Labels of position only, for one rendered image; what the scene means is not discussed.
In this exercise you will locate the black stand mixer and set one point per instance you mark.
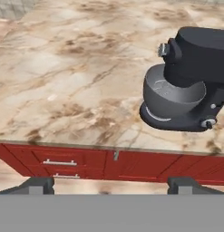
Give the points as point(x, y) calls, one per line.
point(196, 60)

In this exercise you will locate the grey mixer bowl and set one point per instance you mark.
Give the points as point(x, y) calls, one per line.
point(167, 99)

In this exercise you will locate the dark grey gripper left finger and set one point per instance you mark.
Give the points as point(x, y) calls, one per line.
point(40, 185)

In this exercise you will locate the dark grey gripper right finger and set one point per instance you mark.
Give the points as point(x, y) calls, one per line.
point(180, 185)

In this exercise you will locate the red cupboard door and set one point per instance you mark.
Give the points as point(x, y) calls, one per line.
point(201, 169)
point(137, 166)

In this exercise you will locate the red drawer front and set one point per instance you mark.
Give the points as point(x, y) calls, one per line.
point(77, 173)
point(68, 157)

